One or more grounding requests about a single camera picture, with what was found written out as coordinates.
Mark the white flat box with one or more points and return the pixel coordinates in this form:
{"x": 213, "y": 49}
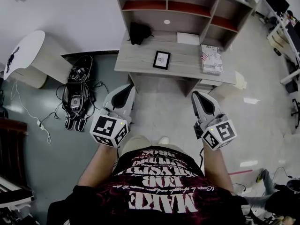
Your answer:
{"x": 188, "y": 38}

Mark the black cloth bag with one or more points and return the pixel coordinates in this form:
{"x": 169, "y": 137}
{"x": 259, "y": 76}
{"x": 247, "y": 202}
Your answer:
{"x": 139, "y": 33}

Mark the person's black printed shirt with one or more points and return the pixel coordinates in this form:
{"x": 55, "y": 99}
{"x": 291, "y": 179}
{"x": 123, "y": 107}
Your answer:
{"x": 150, "y": 191}

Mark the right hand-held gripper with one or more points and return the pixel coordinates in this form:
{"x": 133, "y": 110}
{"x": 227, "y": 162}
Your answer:
{"x": 220, "y": 132}

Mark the grey wooden shelf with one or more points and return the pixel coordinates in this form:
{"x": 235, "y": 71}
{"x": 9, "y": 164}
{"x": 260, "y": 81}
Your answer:
{"x": 187, "y": 15}

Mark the white round table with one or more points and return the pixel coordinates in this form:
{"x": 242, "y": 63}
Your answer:
{"x": 23, "y": 53}

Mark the black picture frame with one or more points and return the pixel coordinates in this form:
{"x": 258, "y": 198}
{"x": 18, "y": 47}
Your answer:
{"x": 161, "y": 60}

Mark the person's beige trousers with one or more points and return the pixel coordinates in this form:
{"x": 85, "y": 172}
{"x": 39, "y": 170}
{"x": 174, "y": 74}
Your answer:
{"x": 138, "y": 142}

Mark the person's white shoe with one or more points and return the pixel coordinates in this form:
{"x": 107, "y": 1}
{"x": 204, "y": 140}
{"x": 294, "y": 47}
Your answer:
{"x": 163, "y": 140}

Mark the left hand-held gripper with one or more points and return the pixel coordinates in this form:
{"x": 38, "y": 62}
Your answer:
{"x": 107, "y": 128}

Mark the dark brown furniture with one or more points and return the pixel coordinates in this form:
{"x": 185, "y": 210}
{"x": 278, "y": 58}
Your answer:
{"x": 11, "y": 156}

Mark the black monitor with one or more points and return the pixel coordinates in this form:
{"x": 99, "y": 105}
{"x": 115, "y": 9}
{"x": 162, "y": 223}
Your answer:
{"x": 281, "y": 2}

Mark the person's right forearm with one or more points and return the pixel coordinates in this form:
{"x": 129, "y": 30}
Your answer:
{"x": 216, "y": 170}

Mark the black board with equipment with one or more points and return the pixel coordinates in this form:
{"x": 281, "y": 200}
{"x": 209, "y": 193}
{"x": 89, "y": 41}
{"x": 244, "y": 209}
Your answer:
{"x": 78, "y": 90}

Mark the white office desks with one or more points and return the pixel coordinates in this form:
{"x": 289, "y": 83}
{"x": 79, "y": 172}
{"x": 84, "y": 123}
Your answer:
{"x": 286, "y": 36}

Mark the white drawer cabinet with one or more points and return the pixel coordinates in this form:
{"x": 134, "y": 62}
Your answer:
{"x": 206, "y": 85}

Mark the black office chair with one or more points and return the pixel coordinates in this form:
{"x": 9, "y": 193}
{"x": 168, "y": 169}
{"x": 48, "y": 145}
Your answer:
{"x": 296, "y": 107}

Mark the grey wooden desk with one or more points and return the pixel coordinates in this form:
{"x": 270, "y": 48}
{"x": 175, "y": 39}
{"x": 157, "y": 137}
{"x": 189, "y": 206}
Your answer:
{"x": 182, "y": 64}

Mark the person's left forearm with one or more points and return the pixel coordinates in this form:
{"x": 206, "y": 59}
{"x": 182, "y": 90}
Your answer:
{"x": 103, "y": 165}

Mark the beige waste bin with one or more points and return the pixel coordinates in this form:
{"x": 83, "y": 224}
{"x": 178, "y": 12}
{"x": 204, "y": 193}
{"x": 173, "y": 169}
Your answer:
{"x": 241, "y": 81}

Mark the printed book stack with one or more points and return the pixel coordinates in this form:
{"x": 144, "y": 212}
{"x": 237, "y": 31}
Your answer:
{"x": 212, "y": 60}

